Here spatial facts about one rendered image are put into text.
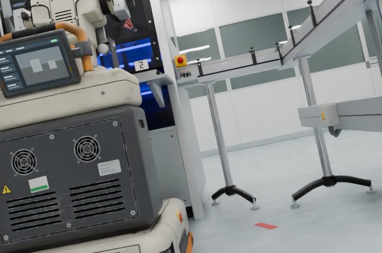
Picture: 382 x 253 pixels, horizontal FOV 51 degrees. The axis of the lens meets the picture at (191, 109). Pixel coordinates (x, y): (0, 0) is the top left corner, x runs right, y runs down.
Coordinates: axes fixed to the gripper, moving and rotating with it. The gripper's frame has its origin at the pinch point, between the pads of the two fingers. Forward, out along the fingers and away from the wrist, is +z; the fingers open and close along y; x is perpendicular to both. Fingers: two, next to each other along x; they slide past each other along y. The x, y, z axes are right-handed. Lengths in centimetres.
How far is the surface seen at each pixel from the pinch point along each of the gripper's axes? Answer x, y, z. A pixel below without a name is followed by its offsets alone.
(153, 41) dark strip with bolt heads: 6.6, 4.4, 24.1
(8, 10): 82, -11, -37
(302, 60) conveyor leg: -74, 19, 66
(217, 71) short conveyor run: -20, 5, 61
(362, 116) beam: -136, -27, 18
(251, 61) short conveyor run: -35, 19, 71
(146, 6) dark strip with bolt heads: 14.1, 23.4, 12.9
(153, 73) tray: -25.8, -23.3, 8.6
